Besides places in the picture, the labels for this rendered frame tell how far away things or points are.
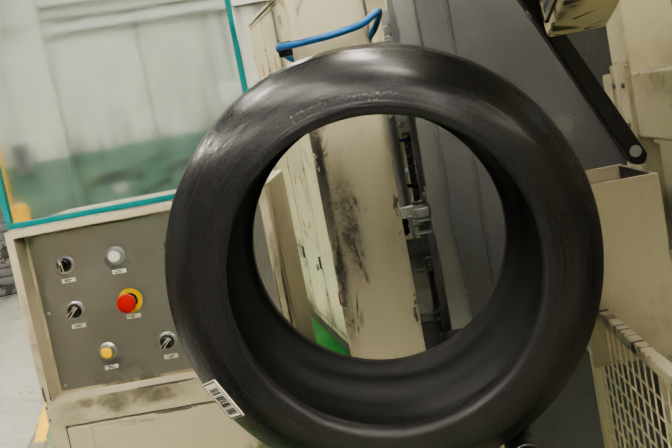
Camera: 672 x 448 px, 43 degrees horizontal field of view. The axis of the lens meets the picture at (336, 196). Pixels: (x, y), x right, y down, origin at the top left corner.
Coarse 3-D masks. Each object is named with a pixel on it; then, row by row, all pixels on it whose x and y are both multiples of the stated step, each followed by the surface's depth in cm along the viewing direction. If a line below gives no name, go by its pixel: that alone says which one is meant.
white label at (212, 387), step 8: (208, 384) 111; (216, 384) 110; (208, 392) 113; (216, 392) 111; (224, 392) 110; (216, 400) 112; (224, 400) 111; (232, 400) 110; (224, 408) 112; (232, 408) 111; (232, 416) 112; (240, 416) 111
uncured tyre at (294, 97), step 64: (320, 64) 107; (384, 64) 106; (448, 64) 107; (256, 128) 106; (448, 128) 132; (512, 128) 105; (192, 192) 108; (256, 192) 134; (512, 192) 133; (576, 192) 107; (192, 256) 108; (512, 256) 134; (576, 256) 106; (192, 320) 109; (256, 320) 136; (512, 320) 134; (576, 320) 107; (256, 384) 109; (320, 384) 136; (384, 384) 136; (448, 384) 135; (512, 384) 108
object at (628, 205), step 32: (608, 192) 137; (640, 192) 136; (608, 224) 137; (640, 224) 137; (608, 256) 138; (640, 256) 138; (608, 288) 138; (640, 288) 138; (640, 320) 139; (608, 352) 139
